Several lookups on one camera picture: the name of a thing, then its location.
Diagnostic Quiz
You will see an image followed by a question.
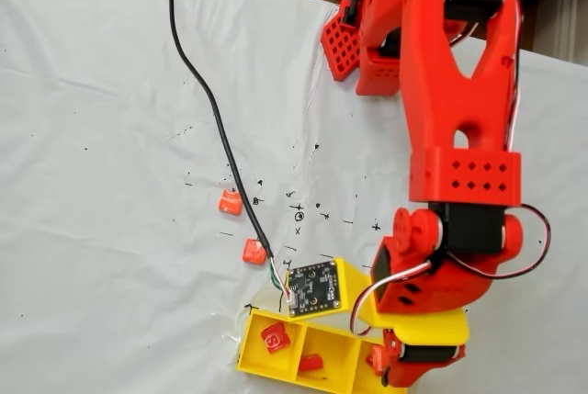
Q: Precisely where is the red cherry candy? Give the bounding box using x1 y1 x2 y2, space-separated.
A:
298 353 325 374
260 323 292 355
366 344 386 376

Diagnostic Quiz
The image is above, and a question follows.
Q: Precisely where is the orange candy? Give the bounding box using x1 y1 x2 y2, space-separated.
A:
240 237 269 267
215 189 243 218

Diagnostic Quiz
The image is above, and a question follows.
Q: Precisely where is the yellow three-compartment box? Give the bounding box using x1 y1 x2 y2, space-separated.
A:
236 310 410 394

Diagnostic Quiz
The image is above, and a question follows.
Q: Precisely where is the white plastic table cover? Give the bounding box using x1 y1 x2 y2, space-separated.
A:
0 0 588 394

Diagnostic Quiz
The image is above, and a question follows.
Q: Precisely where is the camera board on yellow mount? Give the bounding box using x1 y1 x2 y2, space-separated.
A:
285 255 371 320

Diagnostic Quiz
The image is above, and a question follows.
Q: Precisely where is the white red black servo wire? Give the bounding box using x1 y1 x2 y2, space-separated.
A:
347 0 552 338

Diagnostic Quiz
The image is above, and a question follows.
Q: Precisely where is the black camera cable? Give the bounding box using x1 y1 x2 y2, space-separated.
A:
142 0 293 306

